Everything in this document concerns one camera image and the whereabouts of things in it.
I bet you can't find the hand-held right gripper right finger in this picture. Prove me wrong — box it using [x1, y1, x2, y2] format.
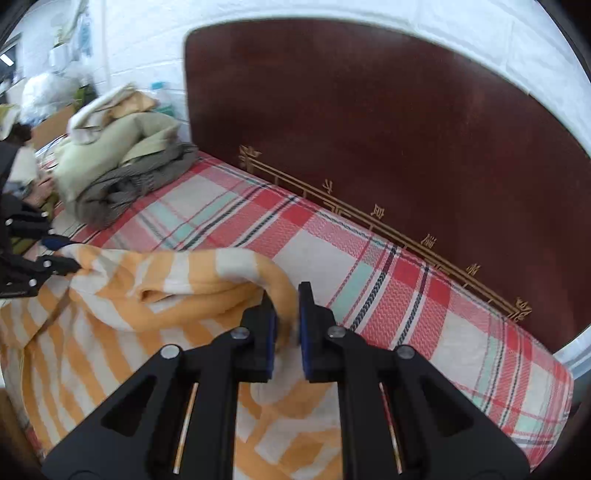
[298, 282, 532, 480]

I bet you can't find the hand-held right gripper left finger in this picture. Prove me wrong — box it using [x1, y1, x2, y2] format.
[41, 291, 279, 480]

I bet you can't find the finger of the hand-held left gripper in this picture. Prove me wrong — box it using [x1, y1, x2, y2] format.
[0, 254, 83, 299]
[1, 209, 73, 253]

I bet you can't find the dark wooden headboard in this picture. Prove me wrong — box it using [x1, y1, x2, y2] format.
[184, 18, 591, 356]

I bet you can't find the beige cloth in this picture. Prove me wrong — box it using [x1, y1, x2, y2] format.
[67, 84, 160, 145]

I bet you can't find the cardboard box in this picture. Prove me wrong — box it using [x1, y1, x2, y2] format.
[30, 105, 77, 151]

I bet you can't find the light green cloth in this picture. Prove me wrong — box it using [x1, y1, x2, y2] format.
[53, 111, 181, 204]

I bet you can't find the orange white striped shirt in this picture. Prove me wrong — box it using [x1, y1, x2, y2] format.
[0, 244, 393, 480]

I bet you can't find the white plastic bag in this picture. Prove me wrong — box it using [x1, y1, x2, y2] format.
[21, 69, 89, 126]

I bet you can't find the red plaid bed sheet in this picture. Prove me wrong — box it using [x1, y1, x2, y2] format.
[25, 151, 575, 462]

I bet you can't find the white teal packet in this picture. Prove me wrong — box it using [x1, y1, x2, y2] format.
[148, 82, 180, 120]

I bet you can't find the grey striped cloth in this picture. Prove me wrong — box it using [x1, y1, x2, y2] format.
[76, 141, 199, 229]

